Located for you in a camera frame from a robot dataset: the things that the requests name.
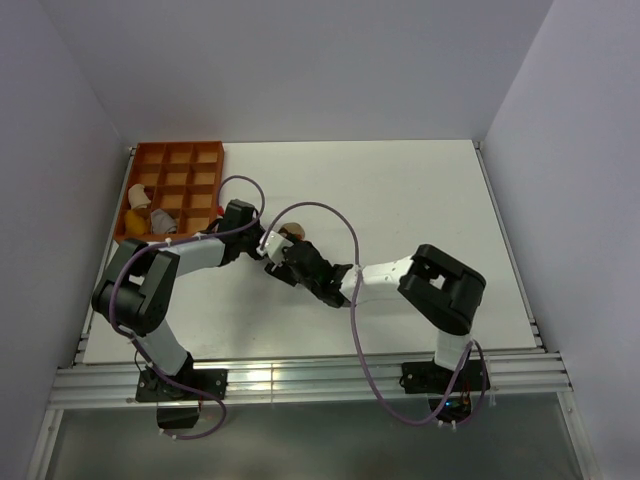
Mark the tan argyle sock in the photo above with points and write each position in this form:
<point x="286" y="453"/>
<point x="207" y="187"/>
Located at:
<point x="292" y="230"/>

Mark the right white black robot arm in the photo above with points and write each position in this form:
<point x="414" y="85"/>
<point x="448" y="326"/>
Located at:
<point x="442" y="289"/>

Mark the rolled yellow sock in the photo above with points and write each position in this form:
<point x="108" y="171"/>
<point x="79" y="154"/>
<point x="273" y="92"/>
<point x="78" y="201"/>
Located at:
<point x="134" y="223"/>

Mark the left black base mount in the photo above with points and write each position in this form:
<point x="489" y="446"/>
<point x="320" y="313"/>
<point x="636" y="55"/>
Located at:
<point x="195" y="385"/>

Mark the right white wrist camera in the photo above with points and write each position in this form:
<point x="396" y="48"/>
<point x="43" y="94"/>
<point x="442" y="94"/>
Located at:
<point x="273" y="245"/>

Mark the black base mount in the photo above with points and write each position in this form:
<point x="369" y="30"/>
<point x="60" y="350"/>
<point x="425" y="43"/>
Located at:
<point x="428" y="378"/>
<point x="195" y="385"/>

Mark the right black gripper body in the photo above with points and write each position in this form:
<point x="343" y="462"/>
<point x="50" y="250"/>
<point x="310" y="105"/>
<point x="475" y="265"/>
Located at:
<point x="285" y="272"/>

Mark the orange compartment tray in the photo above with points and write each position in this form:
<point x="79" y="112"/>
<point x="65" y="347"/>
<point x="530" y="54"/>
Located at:
<point x="181" y="178"/>

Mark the grey sock red stripes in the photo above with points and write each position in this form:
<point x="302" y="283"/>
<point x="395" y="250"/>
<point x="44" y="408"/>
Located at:
<point x="162" y="223"/>

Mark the rolled beige sock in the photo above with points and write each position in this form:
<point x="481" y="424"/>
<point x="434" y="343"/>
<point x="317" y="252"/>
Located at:
<point x="137" y="197"/>

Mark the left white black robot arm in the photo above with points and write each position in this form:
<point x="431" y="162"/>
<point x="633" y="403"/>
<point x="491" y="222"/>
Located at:
<point x="135" y="290"/>

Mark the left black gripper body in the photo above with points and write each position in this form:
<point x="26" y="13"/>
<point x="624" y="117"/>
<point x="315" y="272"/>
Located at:
<point x="250" y="239"/>

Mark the black box under rail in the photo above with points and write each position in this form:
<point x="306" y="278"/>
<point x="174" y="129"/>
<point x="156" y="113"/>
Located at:
<point x="177" y="418"/>

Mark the aluminium frame rail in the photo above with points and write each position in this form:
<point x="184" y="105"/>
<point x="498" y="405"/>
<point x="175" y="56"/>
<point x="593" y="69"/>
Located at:
<point x="298" y="380"/>

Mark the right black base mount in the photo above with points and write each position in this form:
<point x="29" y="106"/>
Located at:
<point x="428" y="378"/>

